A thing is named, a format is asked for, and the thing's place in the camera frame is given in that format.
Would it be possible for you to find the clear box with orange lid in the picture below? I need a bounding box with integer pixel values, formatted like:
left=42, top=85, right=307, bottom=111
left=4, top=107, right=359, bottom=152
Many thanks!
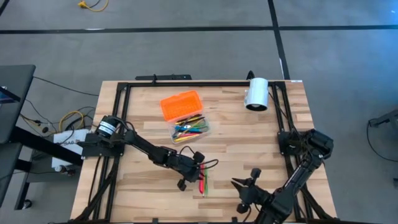
left=159, top=90, right=213, bottom=146

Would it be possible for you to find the black aluminium table frame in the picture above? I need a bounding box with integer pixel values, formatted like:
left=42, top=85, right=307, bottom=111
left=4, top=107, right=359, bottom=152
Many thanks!
left=70, top=80, right=338, bottom=224

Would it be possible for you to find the yellow highlighter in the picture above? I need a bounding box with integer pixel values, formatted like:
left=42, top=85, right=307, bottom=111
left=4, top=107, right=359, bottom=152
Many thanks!
left=175, top=116, right=205, bottom=126

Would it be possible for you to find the black pen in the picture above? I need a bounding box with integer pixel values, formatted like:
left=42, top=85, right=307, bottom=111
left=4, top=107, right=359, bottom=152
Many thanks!
left=175, top=114, right=195, bottom=124

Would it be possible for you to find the blue pen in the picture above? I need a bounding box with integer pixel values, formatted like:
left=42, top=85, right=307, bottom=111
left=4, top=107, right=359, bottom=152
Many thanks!
left=174, top=125, right=203, bottom=133

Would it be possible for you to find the dark grey desk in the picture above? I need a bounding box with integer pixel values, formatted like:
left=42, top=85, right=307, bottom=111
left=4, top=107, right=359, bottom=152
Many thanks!
left=0, top=64, right=84, bottom=211

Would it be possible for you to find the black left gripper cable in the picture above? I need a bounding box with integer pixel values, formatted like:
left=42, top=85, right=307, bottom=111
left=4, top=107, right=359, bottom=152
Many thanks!
left=179, top=145, right=220, bottom=171

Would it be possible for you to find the yellow floor cable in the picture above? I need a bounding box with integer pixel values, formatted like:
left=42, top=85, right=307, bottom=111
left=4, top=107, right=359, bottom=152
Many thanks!
left=76, top=0, right=109, bottom=12

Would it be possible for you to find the thin black floor cable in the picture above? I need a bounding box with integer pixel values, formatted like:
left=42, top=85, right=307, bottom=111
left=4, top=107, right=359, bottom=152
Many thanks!
left=32, top=75, right=100, bottom=97

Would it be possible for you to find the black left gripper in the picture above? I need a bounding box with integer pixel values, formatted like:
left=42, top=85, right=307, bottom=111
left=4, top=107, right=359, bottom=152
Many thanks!
left=169, top=151, right=206, bottom=192

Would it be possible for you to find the yellow arm cable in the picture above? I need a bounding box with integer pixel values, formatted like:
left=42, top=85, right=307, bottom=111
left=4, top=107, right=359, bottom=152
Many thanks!
left=19, top=110, right=85, bottom=133

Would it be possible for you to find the black stand cable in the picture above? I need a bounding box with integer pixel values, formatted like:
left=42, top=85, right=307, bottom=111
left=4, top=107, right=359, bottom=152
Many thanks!
left=366, top=120, right=398, bottom=162

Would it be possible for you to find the pink highlighter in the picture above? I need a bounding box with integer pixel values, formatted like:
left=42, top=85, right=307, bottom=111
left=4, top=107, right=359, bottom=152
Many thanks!
left=198, top=164, right=205, bottom=194

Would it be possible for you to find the tablet with blue screen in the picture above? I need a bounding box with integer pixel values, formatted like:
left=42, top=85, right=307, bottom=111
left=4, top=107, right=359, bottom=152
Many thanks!
left=0, top=86, right=22, bottom=104

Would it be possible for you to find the white labelled box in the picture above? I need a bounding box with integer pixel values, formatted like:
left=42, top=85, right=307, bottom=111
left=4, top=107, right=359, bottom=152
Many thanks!
left=51, top=129, right=87, bottom=169

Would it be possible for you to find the black bar device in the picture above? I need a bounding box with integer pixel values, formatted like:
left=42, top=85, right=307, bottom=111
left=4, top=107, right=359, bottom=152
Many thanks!
left=135, top=73, right=193, bottom=82

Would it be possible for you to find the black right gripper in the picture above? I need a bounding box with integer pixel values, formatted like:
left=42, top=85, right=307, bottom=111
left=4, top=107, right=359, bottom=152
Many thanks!
left=231, top=168, right=274, bottom=214

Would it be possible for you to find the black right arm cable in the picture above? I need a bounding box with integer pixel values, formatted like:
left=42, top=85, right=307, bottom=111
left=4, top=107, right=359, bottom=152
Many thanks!
left=267, top=91, right=293, bottom=131

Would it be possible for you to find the grey stand leg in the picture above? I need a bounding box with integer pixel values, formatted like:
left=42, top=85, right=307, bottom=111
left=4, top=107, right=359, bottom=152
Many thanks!
left=368, top=108, right=398, bottom=129

